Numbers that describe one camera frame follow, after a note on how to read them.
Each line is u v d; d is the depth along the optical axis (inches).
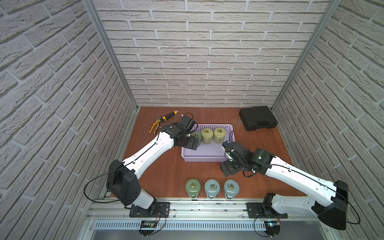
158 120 43.2
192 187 28.7
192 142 28.0
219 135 37.4
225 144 26.8
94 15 28.3
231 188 28.6
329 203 15.7
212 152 38.6
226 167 25.8
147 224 28.6
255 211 28.6
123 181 16.0
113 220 27.9
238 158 21.6
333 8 27.3
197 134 36.3
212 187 28.6
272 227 27.9
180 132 22.2
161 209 29.2
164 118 43.4
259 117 43.0
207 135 37.0
